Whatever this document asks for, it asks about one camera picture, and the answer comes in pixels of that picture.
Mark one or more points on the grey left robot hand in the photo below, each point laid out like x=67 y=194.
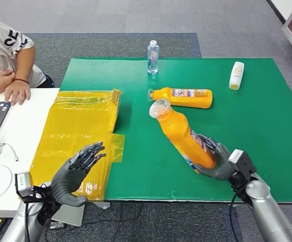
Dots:
x=65 y=182

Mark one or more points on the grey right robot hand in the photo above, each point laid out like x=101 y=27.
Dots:
x=222 y=167

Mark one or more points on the orange detergent bottle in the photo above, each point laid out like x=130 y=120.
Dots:
x=194 y=102
x=179 y=133

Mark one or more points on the person's left forearm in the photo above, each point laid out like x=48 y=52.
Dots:
x=25 y=63

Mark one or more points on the small white bottle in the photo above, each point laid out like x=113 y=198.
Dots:
x=236 y=76

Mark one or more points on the clear water bottle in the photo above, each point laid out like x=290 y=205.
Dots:
x=153 y=58

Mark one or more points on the black power adapter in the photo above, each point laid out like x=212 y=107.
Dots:
x=57 y=225

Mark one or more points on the yellow plastic sheet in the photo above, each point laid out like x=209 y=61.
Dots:
x=80 y=120

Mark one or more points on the green mat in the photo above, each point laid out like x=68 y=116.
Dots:
x=256 y=117

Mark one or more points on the person's left hand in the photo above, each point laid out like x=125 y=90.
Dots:
x=17 y=93

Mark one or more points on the person's hand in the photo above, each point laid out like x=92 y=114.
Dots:
x=4 y=79
x=17 y=93

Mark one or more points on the person's right hand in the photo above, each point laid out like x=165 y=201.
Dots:
x=4 y=79

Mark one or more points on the person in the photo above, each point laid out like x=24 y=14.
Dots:
x=0 y=50

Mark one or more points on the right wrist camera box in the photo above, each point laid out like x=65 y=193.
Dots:
x=243 y=163

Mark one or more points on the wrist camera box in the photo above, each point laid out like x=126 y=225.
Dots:
x=243 y=163
x=23 y=183

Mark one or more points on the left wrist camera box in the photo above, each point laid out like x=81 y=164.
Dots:
x=23 y=183

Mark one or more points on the small white table bracket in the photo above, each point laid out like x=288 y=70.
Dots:
x=103 y=205

